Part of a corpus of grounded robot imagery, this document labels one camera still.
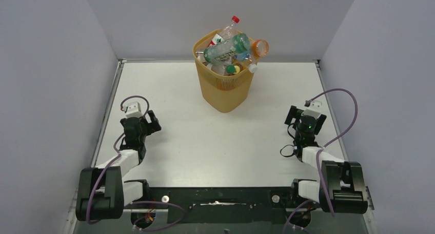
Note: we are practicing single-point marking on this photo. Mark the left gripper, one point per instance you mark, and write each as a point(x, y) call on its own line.
point(154, 125)

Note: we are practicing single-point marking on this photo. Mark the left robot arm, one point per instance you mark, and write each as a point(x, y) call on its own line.
point(102, 193)

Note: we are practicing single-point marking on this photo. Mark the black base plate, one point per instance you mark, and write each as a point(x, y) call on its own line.
point(217, 205)

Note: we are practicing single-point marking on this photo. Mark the orange cap bottle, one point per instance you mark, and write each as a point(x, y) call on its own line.
point(260, 48)

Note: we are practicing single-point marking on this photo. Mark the red label bottle sideways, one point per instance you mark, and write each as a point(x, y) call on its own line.
point(226, 33)

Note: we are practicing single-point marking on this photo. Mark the yellow juice bottle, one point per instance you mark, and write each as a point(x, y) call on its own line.
point(237, 69)

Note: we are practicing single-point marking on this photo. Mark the green label bottle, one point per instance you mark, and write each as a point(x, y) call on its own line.
point(238, 44)

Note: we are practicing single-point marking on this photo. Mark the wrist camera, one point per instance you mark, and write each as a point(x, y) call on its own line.
point(313, 109)
point(132, 110)

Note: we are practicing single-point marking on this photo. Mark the aluminium frame rail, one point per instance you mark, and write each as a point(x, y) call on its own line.
point(346, 223)

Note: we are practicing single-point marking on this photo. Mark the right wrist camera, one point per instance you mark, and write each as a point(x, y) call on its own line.
point(313, 109)

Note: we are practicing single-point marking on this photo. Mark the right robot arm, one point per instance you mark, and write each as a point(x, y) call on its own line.
point(341, 187)

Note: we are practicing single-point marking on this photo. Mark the small blue label bottle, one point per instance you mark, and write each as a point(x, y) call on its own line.
point(248, 60)

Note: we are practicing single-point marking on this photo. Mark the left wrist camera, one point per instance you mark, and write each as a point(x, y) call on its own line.
point(132, 110)

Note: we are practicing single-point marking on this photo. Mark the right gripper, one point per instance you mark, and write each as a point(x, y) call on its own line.
point(296, 113)

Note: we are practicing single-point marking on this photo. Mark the yellow plastic waste bin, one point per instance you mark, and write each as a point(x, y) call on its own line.
point(224, 93)

